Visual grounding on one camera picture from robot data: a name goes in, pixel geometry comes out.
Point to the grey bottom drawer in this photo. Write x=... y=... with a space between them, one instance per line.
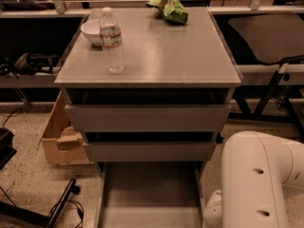
x=149 y=195

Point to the grey drawer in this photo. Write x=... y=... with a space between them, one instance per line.
x=149 y=195
x=149 y=151
x=148 y=118

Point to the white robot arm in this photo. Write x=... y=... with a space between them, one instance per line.
x=258 y=172

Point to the grey middle drawer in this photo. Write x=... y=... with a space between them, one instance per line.
x=149 y=151

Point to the grey drawer cabinet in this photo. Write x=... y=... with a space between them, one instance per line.
x=167 y=105

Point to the grey top drawer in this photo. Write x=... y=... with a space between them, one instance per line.
x=148 y=118

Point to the cardboard box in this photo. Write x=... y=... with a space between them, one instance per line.
x=61 y=143

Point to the clear plastic water bottle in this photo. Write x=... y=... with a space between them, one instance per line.
x=111 y=40

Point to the green chip bag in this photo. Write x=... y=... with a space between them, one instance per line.
x=170 y=10

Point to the black box at left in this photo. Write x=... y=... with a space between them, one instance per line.
x=6 y=149

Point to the white bowl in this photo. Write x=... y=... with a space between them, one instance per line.
x=91 y=30

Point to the metal shelf frame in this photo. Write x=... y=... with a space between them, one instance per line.
x=28 y=79

